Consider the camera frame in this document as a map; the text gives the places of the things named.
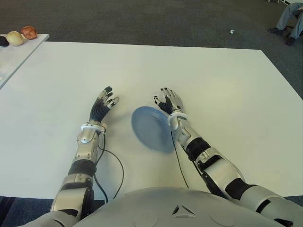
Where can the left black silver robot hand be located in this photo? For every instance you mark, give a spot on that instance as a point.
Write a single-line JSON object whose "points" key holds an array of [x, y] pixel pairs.
{"points": [[98, 111]]}

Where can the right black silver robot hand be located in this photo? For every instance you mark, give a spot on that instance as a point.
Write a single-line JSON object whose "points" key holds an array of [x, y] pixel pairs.
{"points": [[175, 102]]}

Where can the light blue round plate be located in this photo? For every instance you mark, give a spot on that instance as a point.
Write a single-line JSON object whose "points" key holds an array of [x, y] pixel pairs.
{"points": [[149, 130]]}

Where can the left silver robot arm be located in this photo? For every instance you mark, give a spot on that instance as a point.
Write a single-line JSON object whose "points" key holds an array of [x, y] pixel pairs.
{"points": [[86, 142]]}

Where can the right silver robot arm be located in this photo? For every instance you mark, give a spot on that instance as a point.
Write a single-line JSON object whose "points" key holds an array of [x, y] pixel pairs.
{"points": [[220, 170]]}

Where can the white side table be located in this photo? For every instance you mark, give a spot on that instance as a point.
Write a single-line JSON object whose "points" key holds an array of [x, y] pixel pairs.
{"points": [[16, 56]]}

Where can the reddish brown round fruit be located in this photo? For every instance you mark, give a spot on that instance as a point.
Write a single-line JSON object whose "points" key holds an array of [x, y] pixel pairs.
{"points": [[29, 32]]}

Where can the grey robot torso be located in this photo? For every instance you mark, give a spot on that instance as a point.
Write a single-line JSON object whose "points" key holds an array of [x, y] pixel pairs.
{"points": [[165, 208]]}

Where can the beige round fruit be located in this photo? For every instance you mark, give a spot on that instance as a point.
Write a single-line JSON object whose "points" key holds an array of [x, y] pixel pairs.
{"points": [[14, 38]]}

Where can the black round fruit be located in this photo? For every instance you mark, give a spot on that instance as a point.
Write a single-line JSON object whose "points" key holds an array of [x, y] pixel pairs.
{"points": [[3, 41]]}

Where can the seated person in jeans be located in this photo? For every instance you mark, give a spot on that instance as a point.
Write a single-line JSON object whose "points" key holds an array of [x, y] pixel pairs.
{"points": [[285, 19]]}

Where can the white frame on floor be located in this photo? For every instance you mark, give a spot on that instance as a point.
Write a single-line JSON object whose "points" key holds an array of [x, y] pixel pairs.
{"points": [[281, 2]]}

